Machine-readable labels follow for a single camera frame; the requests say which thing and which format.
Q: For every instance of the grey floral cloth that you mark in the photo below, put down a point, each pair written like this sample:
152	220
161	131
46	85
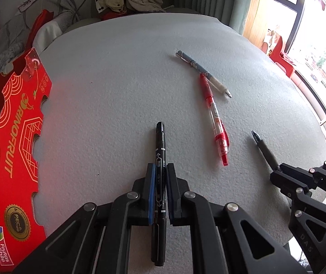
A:
6	51

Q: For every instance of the grey striped pillow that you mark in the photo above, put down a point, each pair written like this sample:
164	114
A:
54	5

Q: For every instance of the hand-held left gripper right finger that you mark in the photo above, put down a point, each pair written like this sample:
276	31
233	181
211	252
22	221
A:
173	194

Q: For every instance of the black marker pen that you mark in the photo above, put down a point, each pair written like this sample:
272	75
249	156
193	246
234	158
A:
160	148

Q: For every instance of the window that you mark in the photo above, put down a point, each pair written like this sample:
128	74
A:
317	40

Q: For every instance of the white pillow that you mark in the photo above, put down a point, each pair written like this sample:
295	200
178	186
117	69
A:
48	34

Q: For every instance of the light blue pen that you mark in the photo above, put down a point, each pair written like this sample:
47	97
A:
197	67

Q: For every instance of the grey grip clear gel pen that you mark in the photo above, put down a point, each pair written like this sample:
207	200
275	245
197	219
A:
265	151

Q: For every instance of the red plastic chair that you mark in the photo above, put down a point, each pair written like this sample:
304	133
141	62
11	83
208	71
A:
281	54

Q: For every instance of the grey blanket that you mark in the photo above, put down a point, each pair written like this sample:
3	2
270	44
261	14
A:
123	77

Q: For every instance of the red clear gel pen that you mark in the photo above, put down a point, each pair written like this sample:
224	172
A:
218	128

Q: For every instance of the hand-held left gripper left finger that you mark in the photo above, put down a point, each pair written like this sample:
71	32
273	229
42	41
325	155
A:
151	194

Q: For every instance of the red cardboard fruit box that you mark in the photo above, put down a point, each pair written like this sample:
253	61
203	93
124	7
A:
11	154

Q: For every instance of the wooden board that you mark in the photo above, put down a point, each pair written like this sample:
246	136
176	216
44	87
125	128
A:
258	14

